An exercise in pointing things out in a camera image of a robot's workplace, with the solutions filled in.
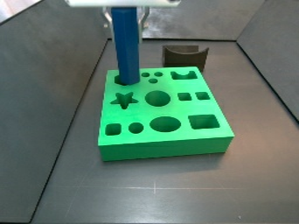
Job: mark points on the green foam shape board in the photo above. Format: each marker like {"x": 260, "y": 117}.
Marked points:
{"x": 163, "y": 117}

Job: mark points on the white gripper plate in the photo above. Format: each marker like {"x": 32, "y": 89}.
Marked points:
{"x": 141, "y": 12}

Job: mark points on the dark grey curved block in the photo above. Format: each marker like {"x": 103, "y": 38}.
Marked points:
{"x": 184, "y": 56}

